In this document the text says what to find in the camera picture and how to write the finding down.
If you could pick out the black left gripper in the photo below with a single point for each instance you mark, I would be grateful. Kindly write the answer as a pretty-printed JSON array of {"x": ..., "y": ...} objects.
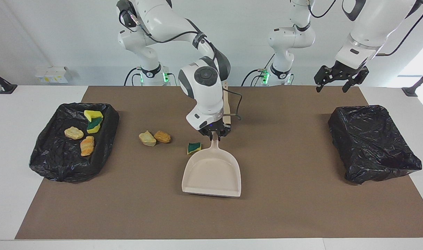
[{"x": 343, "y": 71}]

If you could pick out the white wall outlet box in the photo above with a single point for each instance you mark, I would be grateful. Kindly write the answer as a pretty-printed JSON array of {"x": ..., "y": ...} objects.
[{"x": 57, "y": 74}]

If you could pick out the brown table mat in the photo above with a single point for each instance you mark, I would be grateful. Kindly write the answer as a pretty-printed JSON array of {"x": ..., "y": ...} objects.
[{"x": 163, "y": 208}]

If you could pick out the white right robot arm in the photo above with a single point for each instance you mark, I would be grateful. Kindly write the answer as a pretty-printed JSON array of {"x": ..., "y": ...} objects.
[{"x": 211, "y": 100}]

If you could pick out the pale jagged foam chunk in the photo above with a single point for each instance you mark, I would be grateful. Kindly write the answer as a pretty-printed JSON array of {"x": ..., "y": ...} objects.
[{"x": 147, "y": 139}]

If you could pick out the brown rounded foam chunk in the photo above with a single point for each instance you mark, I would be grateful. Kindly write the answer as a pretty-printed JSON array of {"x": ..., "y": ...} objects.
[{"x": 162, "y": 137}]

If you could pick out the small white wall box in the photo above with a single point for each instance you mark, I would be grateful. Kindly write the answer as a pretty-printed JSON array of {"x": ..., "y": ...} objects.
[{"x": 40, "y": 77}]

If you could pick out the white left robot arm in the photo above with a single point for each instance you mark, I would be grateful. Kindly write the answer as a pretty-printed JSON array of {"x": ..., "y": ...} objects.
[{"x": 371, "y": 27}]

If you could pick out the black camera stand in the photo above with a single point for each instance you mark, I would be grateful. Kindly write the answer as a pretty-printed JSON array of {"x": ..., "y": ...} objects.
[
  {"x": 6, "y": 87},
  {"x": 411, "y": 91}
]

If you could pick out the beige foam chunk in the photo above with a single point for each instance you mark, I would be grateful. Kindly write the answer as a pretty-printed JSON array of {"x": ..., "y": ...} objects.
[
  {"x": 74, "y": 133},
  {"x": 87, "y": 146}
]

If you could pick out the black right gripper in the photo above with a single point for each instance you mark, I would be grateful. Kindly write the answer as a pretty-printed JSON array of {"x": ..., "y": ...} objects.
[{"x": 215, "y": 127}]

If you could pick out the black bag lined bin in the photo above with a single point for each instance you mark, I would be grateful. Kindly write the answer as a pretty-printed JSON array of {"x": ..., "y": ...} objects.
[
  {"x": 58, "y": 163},
  {"x": 371, "y": 146}
]

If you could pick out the small green yellow sponge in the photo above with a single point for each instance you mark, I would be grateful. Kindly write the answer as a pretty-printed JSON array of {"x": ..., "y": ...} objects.
[{"x": 194, "y": 148}]

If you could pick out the yellow sponge chunk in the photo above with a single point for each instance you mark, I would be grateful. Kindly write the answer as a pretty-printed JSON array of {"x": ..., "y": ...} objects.
[{"x": 92, "y": 114}]

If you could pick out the notched yellow green sponge piece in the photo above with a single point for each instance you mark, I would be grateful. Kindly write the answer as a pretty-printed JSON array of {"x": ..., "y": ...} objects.
[{"x": 94, "y": 126}]

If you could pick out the beige plastic dustpan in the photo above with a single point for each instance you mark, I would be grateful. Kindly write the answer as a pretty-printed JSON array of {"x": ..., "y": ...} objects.
[{"x": 211, "y": 173}]

